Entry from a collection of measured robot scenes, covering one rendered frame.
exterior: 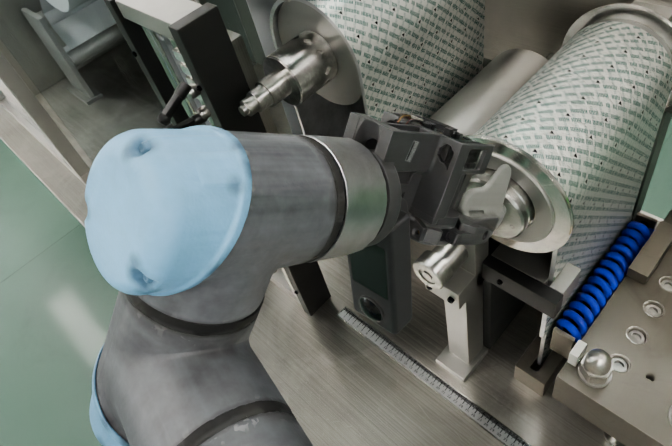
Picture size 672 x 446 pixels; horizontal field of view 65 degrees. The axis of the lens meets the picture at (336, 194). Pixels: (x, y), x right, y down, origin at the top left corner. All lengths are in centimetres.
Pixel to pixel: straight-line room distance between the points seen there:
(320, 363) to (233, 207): 65
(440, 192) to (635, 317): 43
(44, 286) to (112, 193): 243
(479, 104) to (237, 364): 49
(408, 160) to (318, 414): 55
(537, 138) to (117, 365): 39
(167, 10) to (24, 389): 197
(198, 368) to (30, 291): 244
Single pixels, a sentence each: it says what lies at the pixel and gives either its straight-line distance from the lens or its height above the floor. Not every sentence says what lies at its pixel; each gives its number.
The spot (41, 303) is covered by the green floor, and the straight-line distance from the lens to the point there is 261.
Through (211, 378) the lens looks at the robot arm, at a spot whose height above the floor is 144.
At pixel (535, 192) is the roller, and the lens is 51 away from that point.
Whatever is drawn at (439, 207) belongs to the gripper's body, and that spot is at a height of 138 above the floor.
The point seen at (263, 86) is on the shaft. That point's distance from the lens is 59.
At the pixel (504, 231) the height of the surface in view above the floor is 123.
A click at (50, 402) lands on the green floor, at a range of 230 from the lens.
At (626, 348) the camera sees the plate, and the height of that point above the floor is 103.
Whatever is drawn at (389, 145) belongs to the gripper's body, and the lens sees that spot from 32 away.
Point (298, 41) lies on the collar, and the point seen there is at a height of 137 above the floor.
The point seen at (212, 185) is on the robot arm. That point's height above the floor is 152.
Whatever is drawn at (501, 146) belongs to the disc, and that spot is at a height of 132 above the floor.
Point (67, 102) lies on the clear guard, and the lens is 130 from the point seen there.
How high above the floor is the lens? 166
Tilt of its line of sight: 46 degrees down
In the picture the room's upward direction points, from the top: 17 degrees counter-clockwise
